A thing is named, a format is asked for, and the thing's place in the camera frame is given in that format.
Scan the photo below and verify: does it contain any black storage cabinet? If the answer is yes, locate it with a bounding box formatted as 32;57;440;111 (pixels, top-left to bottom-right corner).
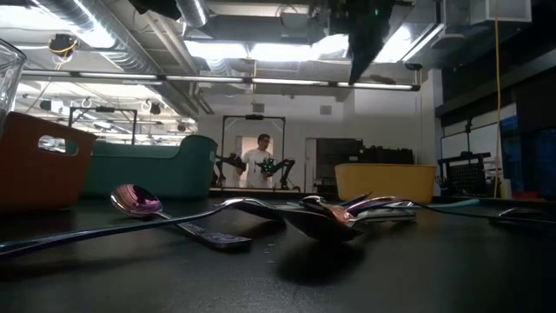
314;137;414;195

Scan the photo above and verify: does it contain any yellow cable reel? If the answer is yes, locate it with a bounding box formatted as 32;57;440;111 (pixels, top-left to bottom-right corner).
46;33;80;60

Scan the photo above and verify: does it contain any silver spoon orange handle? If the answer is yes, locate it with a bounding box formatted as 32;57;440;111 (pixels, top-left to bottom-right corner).
299;195;355;226

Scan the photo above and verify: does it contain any clear plastic tray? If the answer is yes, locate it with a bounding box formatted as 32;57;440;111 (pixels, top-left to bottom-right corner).
0;37;28;131

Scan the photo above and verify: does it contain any person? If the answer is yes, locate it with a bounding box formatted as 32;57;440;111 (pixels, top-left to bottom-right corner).
236;133;275;189

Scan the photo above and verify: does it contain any orange plastic bin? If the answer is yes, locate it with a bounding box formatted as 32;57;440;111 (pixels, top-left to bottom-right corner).
0;110;99;213

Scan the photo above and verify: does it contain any yellow cable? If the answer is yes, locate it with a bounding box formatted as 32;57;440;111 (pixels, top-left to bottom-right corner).
492;19;504;200

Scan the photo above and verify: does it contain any yellow plastic bin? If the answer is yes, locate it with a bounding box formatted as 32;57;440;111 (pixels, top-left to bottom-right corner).
334;163;439;204

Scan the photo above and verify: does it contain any long LED light bar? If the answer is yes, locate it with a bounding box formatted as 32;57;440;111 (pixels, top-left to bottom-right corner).
20;69;421;92

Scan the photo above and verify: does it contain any black perforated panel stand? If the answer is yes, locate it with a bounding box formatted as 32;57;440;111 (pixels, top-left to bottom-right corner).
436;117;493;197

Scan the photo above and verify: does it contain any teal plastic bin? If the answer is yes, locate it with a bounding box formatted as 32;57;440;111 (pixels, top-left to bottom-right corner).
81;134;219;200

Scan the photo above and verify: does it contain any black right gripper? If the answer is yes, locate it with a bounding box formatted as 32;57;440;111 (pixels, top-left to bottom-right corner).
328;0;396;84

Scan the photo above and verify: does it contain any black gantry frame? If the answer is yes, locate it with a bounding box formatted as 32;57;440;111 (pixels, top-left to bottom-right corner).
68;105;139;147
220;114;287;191

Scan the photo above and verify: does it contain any silver ceiling duct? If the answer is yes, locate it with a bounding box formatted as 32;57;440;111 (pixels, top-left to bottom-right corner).
36;0;205;118

